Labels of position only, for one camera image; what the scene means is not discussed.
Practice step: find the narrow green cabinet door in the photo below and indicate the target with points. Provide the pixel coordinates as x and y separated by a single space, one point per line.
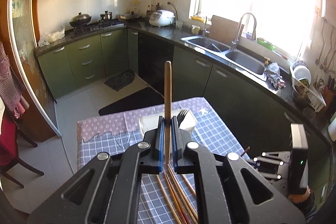
133 53

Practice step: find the white wall socket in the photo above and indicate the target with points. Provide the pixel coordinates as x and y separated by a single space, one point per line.
172 1

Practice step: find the black dishwasher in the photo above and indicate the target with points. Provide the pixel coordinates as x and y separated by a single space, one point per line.
155 61

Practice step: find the green drawer stack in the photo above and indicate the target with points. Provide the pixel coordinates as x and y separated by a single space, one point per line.
86 56

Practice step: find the black plastic fork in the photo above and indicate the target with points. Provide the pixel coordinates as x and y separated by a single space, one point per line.
181 119

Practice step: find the white bowl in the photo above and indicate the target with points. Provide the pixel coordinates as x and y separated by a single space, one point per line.
302 74

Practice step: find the dark wooden chair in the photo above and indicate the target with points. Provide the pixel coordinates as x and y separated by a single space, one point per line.
23 161

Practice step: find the blue checked tablecloth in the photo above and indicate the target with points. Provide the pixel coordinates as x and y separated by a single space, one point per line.
218 134

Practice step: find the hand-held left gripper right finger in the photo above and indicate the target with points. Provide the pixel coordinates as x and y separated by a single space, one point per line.
175 142

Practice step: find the person's right forearm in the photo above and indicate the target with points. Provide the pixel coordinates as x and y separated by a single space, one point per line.
313 209

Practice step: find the person's right hand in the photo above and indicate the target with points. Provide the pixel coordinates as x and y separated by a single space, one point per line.
299 197

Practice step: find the red cloth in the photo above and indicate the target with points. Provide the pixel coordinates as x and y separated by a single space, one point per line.
6 140

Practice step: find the yellow oil bottle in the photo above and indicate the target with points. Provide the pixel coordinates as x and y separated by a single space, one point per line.
135 7

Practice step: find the green plastic box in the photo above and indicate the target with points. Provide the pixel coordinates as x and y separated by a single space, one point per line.
265 43

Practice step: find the steel double sink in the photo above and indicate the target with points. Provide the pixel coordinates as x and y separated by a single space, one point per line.
246 64

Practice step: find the wooden chopstick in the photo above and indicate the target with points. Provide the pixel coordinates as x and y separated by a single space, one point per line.
168 87
183 197
188 184
168 199
175 197
245 151

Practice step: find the black floor mat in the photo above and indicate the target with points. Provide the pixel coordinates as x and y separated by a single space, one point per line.
131 103

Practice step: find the wooden cutting board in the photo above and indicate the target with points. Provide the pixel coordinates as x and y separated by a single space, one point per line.
223 28

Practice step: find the checked apron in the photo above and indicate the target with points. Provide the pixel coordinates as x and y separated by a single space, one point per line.
11 87

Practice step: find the sliding glass door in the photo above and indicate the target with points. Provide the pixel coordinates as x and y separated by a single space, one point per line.
26 43

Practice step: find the tall steel faucet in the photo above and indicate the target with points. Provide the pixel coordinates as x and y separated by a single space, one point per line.
237 32

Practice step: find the hanging kitchen utensils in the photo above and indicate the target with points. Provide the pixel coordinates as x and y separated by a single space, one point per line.
324 50

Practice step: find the yellow plastic tray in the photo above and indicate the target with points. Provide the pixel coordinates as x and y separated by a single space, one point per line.
198 18

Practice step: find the black gas stove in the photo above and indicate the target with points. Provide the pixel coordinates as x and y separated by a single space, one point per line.
105 24

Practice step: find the dark sauce bottle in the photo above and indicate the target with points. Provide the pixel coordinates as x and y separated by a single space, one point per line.
148 11
158 6

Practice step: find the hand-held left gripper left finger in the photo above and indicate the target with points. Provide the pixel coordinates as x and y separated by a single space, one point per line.
160 140

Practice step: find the grey floor mat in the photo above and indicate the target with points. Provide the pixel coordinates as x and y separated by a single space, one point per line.
119 80

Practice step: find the clear plastic bag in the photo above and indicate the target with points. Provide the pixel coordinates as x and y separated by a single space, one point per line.
52 36

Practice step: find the black wok with lid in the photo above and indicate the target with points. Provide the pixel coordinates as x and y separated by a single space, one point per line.
80 19

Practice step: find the white dish rack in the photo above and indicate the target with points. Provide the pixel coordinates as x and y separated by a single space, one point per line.
316 102

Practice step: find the cutlery drainer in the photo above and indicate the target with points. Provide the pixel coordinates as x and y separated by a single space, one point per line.
326 87

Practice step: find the patterned dish rag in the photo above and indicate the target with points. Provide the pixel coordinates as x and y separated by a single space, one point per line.
273 75

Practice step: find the black pot with lid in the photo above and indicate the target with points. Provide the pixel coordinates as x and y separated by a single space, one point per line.
106 16

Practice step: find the yellow mug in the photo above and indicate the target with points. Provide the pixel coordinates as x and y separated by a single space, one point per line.
195 29

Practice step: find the white rice cooker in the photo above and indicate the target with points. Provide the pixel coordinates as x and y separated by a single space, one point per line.
161 18

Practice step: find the steel bowl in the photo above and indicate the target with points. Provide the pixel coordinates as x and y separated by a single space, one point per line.
299 95

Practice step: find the frying pan with glass lid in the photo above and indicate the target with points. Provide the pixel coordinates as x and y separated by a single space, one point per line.
131 16

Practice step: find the purple printed cloth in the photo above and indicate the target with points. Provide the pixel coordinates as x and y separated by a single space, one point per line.
110 124

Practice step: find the small thin faucet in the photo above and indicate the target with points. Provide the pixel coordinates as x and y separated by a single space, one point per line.
204 29

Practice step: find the white plastic utensil holder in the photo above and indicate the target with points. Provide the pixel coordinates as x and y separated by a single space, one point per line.
149 123

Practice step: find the white appliance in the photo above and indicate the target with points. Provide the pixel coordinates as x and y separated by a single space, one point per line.
332 127

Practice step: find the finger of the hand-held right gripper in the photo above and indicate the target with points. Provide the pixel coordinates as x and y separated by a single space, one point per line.
275 174
271 158

